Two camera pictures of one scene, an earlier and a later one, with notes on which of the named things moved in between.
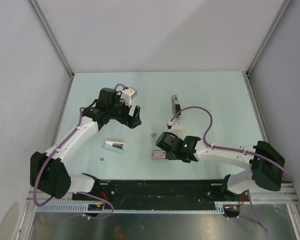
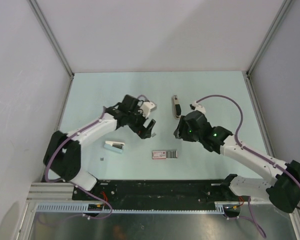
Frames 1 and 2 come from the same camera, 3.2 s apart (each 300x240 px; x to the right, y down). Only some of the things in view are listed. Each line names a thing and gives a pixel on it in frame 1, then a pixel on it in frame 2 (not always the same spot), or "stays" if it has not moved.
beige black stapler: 176,107 stays
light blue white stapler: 114,146 stays
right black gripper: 170,157 -> 180,132
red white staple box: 158,154 stays
